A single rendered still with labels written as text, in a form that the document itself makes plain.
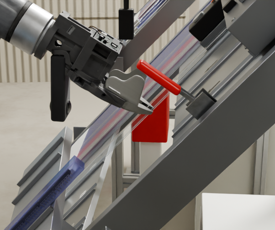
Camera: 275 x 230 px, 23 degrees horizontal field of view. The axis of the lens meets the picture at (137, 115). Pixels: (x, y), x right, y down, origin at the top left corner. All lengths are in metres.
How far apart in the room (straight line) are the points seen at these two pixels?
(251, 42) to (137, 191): 0.22
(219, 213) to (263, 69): 0.77
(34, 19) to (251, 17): 0.41
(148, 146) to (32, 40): 0.91
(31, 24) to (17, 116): 2.93
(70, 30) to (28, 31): 0.07
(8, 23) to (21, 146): 2.50
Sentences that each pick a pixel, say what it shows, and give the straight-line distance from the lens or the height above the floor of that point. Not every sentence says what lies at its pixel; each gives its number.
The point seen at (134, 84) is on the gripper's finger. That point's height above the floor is 1.00.
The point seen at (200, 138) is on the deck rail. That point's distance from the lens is 0.77.
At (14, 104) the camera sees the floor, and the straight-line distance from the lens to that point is 4.20.
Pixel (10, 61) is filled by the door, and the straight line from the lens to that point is 4.63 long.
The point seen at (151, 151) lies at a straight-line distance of 1.91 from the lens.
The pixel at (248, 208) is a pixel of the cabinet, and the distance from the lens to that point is 1.52.
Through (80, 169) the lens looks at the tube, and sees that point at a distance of 0.53.
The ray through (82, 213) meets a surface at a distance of 0.99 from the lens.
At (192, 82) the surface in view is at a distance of 1.02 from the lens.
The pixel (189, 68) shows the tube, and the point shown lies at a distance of 1.07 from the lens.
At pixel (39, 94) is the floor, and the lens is 4.37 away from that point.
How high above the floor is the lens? 1.31
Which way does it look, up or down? 19 degrees down
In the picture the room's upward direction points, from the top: straight up
